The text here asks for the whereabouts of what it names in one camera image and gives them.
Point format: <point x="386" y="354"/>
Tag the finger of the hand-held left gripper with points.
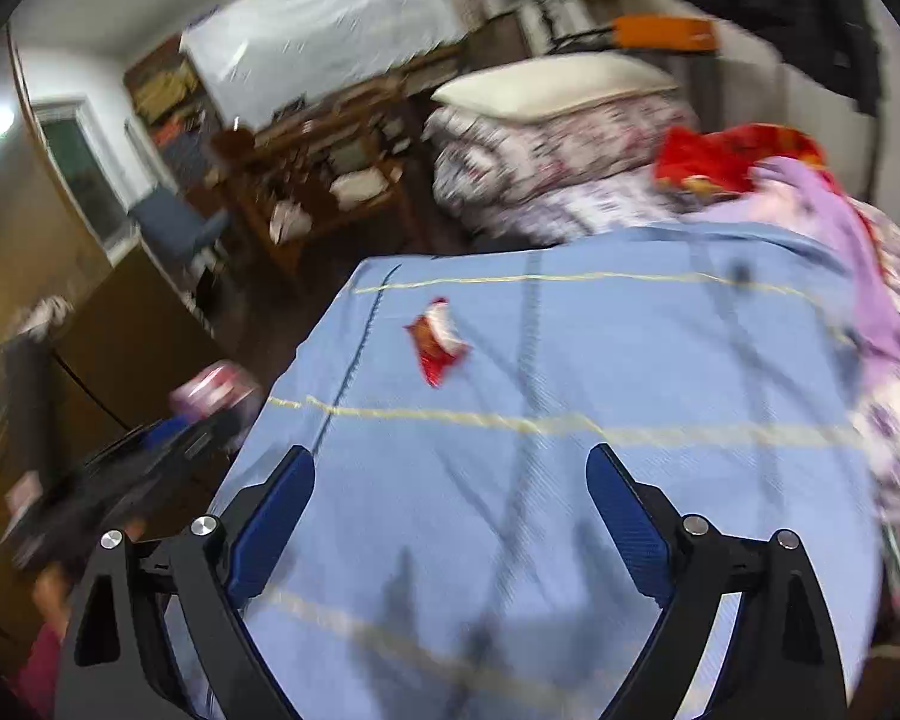
<point x="166" y="433"/>
<point x="217" y="435"/>

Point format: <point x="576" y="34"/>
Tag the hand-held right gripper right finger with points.
<point x="630" y="525"/>

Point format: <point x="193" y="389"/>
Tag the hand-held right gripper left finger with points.
<point x="270" y="525"/>

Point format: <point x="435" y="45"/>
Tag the pink packet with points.
<point x="214" y="388"/>

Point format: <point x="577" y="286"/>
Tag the red snack packet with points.
<point x="439" y="345"/>

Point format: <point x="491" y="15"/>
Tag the person's left forearm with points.
<point x="41" y="671"/>

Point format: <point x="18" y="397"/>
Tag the person's left hand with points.
<point x="49" y="596"/>

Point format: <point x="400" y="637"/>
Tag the blue plaid bed sheet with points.
<point x="570" y="465"/>

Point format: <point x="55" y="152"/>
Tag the wooden cabinet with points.
<point x="105" y="360"/>

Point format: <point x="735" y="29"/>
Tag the white crumpled cloth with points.
<point x="41" y="315"/>

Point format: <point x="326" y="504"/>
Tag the blue chair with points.
<point x="176" y="229"/>

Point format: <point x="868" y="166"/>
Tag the white folded cloth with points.
<point x="289" y="221"/>
<point x="356" y="184"/>

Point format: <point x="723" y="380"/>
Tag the floral bed sheet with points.
<point x="570" y="210"/>

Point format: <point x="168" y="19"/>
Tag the shelf with boxes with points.
<point x="172" y="105"/>

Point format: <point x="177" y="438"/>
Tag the glass partition panel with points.
<point x="45" y="127"/>

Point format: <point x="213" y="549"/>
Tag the plain purple cloth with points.
<point x="832" y="225"/>

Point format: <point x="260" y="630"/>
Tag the red blanket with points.
<point x="727" y="157"/>

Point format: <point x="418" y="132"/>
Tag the folded dark floral quilt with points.
<point x="540" y="154"/>

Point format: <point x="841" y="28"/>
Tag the white embroidered cover sheet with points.
<point x="330" y="37"/>

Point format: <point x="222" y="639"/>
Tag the cream pillow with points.
<point x="547" y="86"/>

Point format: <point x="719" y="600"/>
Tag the dark framed board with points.
<point x="495" y="37"/>

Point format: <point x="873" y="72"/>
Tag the orange box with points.
<point x="664" y="31"/>

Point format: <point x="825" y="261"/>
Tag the black padded jacket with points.
<point x="795" y="7"/>

